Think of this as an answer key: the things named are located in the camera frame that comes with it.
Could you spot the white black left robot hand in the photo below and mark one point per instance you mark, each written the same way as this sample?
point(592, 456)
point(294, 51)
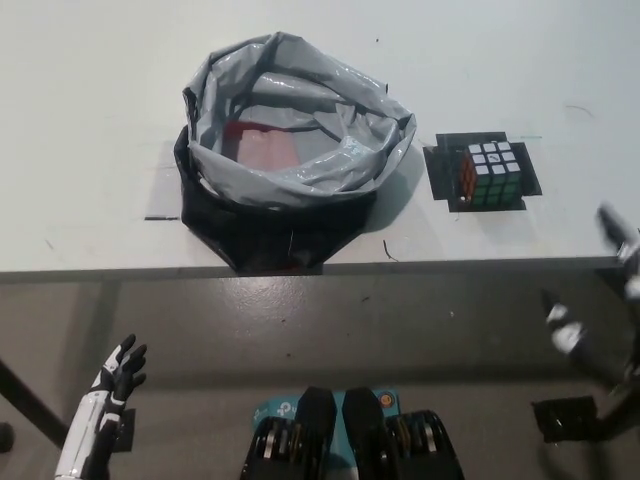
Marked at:
point(87, 430)

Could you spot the black table leg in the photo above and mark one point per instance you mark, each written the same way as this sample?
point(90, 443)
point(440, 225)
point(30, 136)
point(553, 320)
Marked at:
point(30, 395)
point(625, 420)

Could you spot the red box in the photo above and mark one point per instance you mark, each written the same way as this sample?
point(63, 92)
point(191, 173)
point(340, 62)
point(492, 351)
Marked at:
point(265, 147)

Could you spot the grey black plastic bag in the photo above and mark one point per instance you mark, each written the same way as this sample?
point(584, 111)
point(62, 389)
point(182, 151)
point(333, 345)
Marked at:
point(310, 180)

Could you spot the thin black thread scrap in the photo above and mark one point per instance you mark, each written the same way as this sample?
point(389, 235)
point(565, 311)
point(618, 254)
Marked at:
point(385, 245)

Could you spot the black grey right robot hand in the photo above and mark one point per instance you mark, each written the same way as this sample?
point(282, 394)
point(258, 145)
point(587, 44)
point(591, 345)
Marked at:
point(632, 280)

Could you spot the black tape square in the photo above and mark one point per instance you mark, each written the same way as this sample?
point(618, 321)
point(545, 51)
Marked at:
point(440, 175)

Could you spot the clear tape patch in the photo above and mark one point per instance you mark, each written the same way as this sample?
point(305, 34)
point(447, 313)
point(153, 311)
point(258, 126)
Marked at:
point(160, 185)

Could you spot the multicoloured rubik's cube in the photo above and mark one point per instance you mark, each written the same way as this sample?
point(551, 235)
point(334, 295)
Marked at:
point(492, 170)

